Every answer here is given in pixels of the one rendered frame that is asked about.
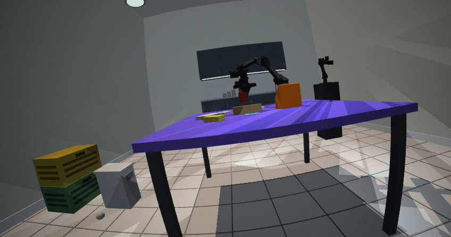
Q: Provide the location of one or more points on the tan wooden flat bar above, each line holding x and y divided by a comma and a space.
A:
247, 109

